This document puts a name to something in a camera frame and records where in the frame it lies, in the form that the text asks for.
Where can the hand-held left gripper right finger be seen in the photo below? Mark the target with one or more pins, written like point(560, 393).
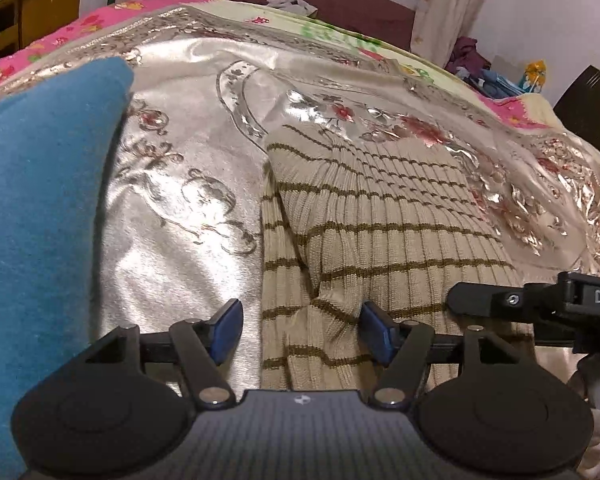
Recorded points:
point(376, 332)

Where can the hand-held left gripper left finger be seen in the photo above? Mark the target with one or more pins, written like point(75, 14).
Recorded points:
point(227, 329)

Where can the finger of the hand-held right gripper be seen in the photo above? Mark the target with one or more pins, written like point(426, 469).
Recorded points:
point(485, 299)

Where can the beige striped knit sweater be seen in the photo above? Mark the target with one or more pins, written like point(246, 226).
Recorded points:
point(380, 220)

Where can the pile of clothes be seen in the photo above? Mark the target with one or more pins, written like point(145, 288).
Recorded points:
point(472, 62)

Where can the person's right hand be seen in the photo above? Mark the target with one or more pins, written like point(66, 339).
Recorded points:
point(599, 425)

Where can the silver floral bedspread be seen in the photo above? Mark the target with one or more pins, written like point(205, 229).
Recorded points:
point(190, 135)

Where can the dark wooden board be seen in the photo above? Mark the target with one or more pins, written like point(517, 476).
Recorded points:
point(590, 105)

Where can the blue fleece garment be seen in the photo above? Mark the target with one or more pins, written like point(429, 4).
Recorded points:
point(35, 210)

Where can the yellow packet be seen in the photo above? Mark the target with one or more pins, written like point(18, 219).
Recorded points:
point(534, 76)

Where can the white cloth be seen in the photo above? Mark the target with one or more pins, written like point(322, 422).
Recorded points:
point(292, 6)

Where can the pink floral bed sheet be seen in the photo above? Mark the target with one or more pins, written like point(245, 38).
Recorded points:
point(95, 20)

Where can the wooden cabinet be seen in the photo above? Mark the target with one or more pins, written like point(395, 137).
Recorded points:
point(45, 10)

